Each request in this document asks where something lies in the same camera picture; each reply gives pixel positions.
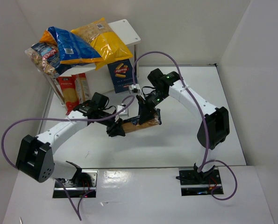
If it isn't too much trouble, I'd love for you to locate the dark La Sicilia spaghetti pack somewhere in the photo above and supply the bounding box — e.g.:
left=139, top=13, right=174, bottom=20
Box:
left=122, top=115, right=161, bottom=133

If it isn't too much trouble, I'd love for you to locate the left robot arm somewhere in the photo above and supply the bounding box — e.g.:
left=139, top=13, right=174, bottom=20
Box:
left=15, top=92, right=125, bottom=186

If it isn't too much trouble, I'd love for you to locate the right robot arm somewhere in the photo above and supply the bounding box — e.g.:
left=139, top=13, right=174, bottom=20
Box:
left=137, top=69, right=230, bottom=183

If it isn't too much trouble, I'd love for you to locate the blue Barilla pasta box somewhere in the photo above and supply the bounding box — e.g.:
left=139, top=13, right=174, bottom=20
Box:
left=107, top=59, right=133, bottom=93

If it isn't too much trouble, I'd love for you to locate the yellow pasta bag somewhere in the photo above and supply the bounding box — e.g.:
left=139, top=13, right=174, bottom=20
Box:
left=71, top=18, right=133, bottom=70

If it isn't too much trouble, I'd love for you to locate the blue pasta bag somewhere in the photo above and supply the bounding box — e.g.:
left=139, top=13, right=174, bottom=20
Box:
left=40, top=27, right=103, bottom=64

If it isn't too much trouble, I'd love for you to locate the white two-tier shelf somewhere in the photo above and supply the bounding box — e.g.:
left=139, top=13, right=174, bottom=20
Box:
left=43, top=19, right=141, bottom=106

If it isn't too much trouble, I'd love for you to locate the clear mixed pasta bag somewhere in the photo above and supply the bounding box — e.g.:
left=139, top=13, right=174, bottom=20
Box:
left=25, top=42, right=73, bottom=79

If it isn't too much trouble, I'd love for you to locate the clear red spaghetti pack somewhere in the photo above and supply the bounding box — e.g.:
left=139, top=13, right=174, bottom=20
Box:
left=72, top=73, right=91, bottom=104

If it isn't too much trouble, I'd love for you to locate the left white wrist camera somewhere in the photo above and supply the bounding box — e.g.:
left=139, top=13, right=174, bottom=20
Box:
left=115, top=105, right=129, bottom=121

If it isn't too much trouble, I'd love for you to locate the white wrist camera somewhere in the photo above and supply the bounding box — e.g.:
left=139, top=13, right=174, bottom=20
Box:
left=128, top=84, right=141, bottom=95
left=115, top=105, right=129, bottom=121

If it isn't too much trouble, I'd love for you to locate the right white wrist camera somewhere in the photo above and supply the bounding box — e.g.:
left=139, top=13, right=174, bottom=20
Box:
left=128, top=84, right=141, bottom=95

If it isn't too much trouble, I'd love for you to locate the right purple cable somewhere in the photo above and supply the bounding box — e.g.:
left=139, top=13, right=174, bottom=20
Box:
left=133, top=50, right=238, bottom=201

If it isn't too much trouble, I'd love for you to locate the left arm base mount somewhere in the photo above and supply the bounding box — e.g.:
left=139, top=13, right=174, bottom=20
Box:
left=60, top=169, right=98, bottom=198

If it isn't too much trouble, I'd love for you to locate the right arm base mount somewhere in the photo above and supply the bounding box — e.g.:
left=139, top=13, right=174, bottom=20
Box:
left=176, top=168, right=224, bottom=196

